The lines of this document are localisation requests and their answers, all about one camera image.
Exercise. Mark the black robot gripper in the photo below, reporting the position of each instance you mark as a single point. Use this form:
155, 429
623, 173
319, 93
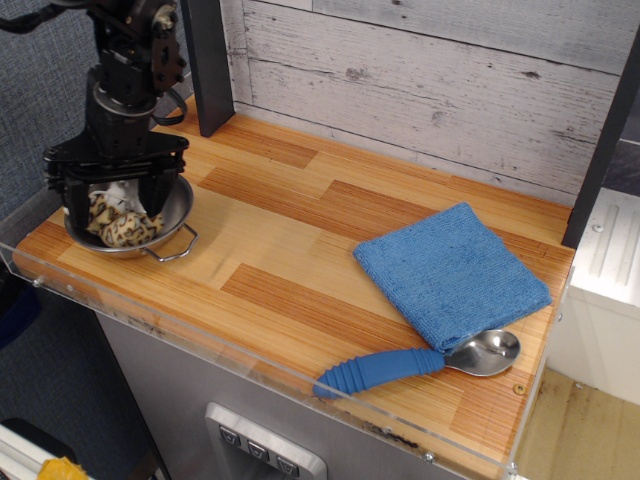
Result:
115, 144

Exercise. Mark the leopard print plush food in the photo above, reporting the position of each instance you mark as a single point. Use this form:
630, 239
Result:
118, 219

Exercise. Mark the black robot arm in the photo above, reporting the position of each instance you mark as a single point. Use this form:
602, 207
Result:
139, 62

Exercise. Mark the small steel pot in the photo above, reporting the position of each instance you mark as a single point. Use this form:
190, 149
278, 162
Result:
175, 210

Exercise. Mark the clear acrylic table guard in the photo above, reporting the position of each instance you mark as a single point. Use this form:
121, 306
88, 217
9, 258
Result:
283, 194

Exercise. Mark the yellow black object bottom left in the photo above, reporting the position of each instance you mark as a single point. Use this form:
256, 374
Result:
28, 452

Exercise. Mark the grey control panel with buttons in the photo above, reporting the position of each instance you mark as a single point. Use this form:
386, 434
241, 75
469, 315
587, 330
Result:
248, 450

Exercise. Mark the blue folded cloth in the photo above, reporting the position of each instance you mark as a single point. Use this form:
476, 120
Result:
451, 277

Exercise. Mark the white appliance on right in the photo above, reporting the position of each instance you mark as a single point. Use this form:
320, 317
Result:
596, 340

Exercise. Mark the dark left vertical post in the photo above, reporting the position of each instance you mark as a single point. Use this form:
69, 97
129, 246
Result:
206, 43

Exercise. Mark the dark vertical post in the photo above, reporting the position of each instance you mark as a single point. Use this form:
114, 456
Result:
611, 132
206, 43

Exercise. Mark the blue handled metal scoop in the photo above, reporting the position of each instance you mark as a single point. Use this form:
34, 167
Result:
486, 354

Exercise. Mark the dark right vertical post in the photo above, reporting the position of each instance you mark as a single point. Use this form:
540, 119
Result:
611, 132

